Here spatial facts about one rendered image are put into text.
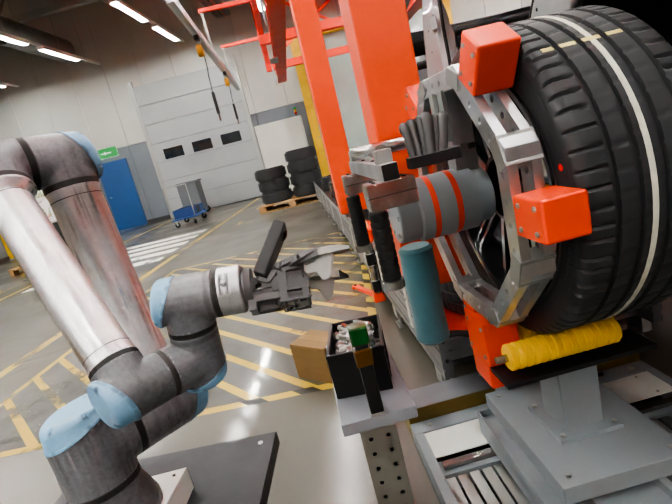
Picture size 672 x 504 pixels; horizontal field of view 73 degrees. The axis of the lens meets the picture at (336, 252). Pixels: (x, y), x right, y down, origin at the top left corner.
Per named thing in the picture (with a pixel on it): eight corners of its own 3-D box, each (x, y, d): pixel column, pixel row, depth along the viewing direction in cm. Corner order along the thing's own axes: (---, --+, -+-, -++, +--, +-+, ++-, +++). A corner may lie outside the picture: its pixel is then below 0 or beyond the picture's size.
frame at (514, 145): (570, 353, 82) (528, 33, 69) (535, 363, 82) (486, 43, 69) (459, 275, 135) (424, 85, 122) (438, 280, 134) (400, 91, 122)
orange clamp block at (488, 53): (514, 88, 80) (523, 36, 73) (471, 98, 79) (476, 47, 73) (496, 70, 84) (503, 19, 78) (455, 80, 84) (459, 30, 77)
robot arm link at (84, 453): (56, 492, 100) (23, 421, 97) (131, 444, 111) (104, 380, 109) (77, 514, 89) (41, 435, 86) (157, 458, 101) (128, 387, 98)
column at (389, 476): (416, 510, 129) (385, 378, 119) (382, 520, 128) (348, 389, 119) (407, 485, 138) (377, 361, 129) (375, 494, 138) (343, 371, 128)
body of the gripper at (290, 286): (315, 307, 87) (252, 318, 87) (308, 266, 91) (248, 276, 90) (313, 295, 80) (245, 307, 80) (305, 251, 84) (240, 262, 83)
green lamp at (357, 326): (370, 343, 95) (366, 326, 94) (352, 348, 95) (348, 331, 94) (367, 336, 99) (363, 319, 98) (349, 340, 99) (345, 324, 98)
